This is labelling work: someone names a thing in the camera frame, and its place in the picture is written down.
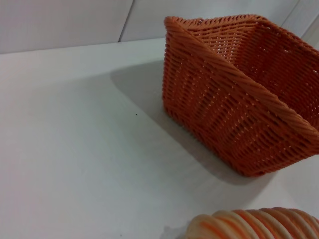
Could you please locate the orange woven plastic basket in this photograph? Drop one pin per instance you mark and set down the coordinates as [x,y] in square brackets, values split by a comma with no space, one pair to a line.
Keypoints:
[224,107]

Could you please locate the striped orange cream bread loaf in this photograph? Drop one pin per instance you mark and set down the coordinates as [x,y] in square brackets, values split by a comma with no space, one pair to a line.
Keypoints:
[249,226]

